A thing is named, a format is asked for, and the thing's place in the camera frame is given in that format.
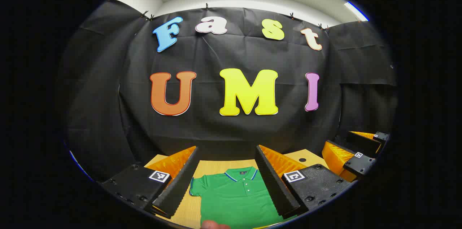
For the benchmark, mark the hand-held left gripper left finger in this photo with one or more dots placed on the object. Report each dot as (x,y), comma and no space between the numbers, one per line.
(178,185)

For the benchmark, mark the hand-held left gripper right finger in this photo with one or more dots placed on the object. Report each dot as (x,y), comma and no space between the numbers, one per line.
(274,185)

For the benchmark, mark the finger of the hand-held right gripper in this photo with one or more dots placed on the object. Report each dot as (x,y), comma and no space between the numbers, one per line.
(364,143)
(361,166)

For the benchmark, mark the green T-shirt with blue trim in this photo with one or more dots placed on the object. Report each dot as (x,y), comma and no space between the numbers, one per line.
(231,200)

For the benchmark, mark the ceiling light panel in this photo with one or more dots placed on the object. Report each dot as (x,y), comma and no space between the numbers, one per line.
(355,10)

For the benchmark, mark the black backdrop cloth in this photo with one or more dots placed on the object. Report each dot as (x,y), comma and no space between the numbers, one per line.
(216,56)

